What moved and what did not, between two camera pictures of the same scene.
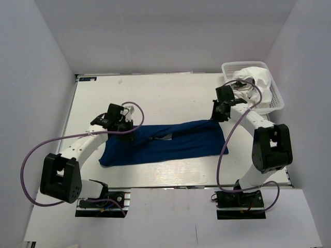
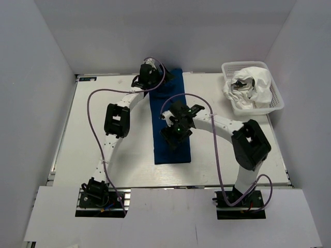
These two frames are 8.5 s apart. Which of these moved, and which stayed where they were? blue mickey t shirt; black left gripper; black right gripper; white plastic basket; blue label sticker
Moved: black right gripper; blue mickey t shirt; black left gripper
Stayed: white plastic basket; blue label sticker
